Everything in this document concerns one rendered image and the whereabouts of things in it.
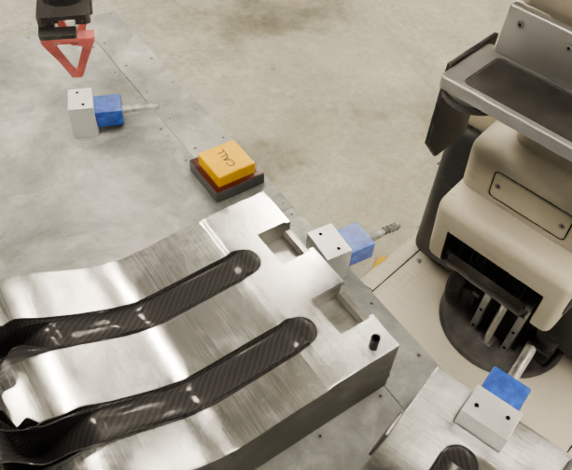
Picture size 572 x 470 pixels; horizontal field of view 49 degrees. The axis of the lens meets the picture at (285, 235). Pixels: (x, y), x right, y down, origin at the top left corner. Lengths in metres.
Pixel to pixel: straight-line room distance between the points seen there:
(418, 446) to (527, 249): 0.37
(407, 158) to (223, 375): 1.65
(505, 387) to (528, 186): 0.31
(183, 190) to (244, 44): 1.80
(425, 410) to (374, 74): 2.01
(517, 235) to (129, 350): 0.55
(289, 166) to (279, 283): 1.44
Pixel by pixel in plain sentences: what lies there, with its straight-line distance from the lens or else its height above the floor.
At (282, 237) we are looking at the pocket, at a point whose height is 0.86.
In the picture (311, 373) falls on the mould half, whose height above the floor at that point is 0.89.
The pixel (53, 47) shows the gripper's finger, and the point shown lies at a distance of 0.90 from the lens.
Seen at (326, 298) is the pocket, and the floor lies 0.87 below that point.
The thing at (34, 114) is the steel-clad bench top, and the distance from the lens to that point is 1.09.
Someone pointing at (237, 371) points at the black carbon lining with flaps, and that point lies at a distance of 0.65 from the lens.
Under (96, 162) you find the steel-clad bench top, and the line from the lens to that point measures 0.98.
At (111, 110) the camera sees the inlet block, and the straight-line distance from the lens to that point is 1.00.
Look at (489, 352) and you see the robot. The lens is 1.46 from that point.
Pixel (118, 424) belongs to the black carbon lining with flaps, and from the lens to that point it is 0.60.
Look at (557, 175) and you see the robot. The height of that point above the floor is 0.89.
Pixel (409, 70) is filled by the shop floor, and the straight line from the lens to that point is 2.63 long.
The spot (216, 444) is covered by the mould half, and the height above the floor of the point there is 0.89.
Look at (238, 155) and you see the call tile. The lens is 0.91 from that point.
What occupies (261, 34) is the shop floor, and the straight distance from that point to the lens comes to 2.75.
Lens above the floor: 1.45
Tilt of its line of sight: 50 degrees down
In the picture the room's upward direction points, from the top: 4 degrees clockwise
